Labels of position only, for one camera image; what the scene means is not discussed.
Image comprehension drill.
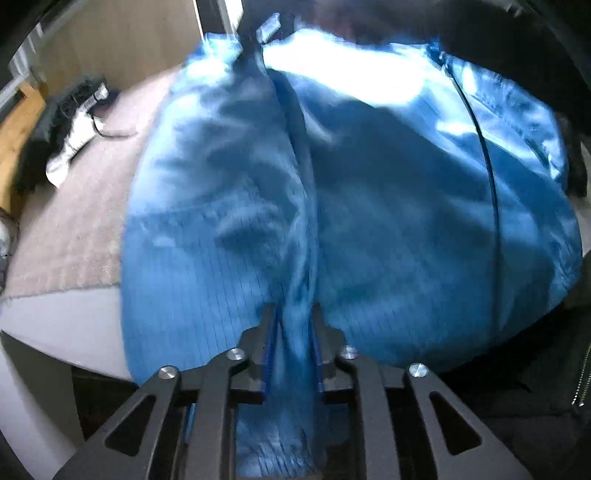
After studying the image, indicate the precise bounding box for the light wooden board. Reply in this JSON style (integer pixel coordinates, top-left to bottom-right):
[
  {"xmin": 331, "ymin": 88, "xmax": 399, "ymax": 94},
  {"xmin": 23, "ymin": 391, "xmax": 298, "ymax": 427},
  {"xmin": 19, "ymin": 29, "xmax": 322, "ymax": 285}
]
[{"xmin": 41, "ymin": 0, "xmax": 208, "ymax": 97}]

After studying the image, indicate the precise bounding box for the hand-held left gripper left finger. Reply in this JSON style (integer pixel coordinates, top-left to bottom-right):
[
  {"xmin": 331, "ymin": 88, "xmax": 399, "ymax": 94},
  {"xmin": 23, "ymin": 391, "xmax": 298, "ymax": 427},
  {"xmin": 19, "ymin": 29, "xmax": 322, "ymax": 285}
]
[{"xmin": 51, "ymin": 305, "xmax": 282, "ymax": 480}]

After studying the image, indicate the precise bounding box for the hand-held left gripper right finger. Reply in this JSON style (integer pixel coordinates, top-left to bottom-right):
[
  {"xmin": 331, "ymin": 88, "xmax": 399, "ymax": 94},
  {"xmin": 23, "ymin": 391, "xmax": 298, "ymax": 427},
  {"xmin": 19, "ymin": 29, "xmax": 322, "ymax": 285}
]
[{"xmin": 309, "ymin": 302, "xmax": 536, "ymax": 480}]

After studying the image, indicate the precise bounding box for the black zipped jacket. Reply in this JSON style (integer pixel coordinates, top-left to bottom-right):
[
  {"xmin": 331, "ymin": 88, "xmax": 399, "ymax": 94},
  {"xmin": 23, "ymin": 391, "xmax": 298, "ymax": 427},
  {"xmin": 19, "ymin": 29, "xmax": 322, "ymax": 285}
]
[{"xmin": 443, "ymin": 249, "xmax": 591, "ymax": 462}]

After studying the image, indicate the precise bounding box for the black cord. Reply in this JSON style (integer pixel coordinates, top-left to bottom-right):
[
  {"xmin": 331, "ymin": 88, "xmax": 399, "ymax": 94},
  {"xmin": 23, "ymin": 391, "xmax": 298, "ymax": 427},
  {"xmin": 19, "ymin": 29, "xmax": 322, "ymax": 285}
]
[{"xmin": 95, "ymin": 113, "xmax": 139, "ymax": 139}]

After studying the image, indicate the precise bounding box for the pink plaid blanket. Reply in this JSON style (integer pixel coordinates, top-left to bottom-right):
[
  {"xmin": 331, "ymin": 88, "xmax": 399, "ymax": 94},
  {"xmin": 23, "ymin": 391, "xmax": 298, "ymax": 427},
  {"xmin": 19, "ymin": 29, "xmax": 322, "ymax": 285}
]
[{"xmin": 4, "ymin": 65, "xmax": 185, "ymax": 301}]

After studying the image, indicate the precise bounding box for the silver metal pole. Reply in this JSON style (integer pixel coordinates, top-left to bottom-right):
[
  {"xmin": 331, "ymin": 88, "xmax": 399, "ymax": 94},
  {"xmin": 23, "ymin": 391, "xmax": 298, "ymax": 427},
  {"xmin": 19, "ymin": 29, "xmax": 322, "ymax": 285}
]
[{"xmin": 210, "ymin": 0, "xmax": 245, "ymax": 40}]

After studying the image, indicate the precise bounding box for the black clothes pile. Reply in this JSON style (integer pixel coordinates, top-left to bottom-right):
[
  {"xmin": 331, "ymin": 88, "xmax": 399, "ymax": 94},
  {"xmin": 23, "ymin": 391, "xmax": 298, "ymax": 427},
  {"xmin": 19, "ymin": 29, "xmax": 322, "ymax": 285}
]
[{"xmin": 14, "ymin": 76, "xmax": 121, "ymax": 195}]

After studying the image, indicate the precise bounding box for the yellow cardboard box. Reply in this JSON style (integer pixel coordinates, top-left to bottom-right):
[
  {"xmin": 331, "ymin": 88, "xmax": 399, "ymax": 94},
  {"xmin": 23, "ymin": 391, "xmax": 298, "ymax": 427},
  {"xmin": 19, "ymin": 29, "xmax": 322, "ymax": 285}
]
[{"xmin": 0, "ymin": 78, "xmax": 47, "ymax": 208}]

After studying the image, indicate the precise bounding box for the white mattress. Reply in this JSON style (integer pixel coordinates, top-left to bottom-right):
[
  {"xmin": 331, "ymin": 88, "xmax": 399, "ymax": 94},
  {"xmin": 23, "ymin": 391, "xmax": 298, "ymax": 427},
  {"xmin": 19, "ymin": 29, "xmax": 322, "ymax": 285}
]
[{"xmin": 0, "ymin": 288, "xmax": 139, "ymax": 384}]

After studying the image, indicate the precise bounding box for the blue pinstriped coat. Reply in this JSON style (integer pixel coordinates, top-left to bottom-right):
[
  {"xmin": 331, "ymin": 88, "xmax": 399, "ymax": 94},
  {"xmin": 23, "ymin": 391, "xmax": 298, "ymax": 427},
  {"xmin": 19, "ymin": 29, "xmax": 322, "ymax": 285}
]
[{"xmin": 121, "ymin": 14, "xmax": 583, "ymax": 480}]

